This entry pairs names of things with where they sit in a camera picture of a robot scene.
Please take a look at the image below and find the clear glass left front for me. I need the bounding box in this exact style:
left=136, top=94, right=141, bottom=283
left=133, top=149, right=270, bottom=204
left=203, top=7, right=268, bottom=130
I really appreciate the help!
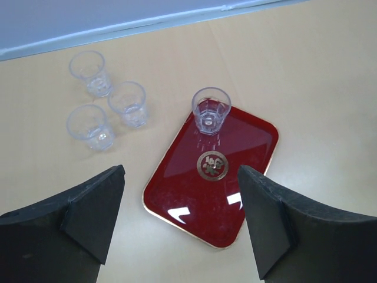
left=66, top=104, right=115, bottom=151

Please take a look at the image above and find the aluminium table frame rail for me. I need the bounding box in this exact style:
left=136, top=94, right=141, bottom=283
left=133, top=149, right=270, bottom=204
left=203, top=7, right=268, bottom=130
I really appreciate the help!
left=1, top=1, right=291, bottom=61

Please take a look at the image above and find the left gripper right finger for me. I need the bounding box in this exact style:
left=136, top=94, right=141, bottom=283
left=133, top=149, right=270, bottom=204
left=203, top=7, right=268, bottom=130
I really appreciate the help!
left=237, top=165, right=376, bottom=282

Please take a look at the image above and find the clear glass left middle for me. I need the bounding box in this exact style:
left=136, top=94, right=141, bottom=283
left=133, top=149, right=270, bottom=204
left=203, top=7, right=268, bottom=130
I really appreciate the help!
left=107, top=81, right=148, bottom=128

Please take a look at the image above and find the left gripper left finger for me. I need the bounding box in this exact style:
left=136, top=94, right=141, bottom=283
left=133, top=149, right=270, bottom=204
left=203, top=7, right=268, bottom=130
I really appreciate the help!
left=1, top=165, right=125, bottom=282

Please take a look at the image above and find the red rectangular serving tray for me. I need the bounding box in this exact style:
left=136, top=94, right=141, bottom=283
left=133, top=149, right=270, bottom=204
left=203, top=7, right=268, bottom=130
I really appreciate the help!
left=142, top=107, right=279, bottom=249

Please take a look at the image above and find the clear glass back left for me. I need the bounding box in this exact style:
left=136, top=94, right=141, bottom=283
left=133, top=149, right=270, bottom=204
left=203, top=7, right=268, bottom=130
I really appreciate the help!
left=68, top=50, right=111, bottom=98

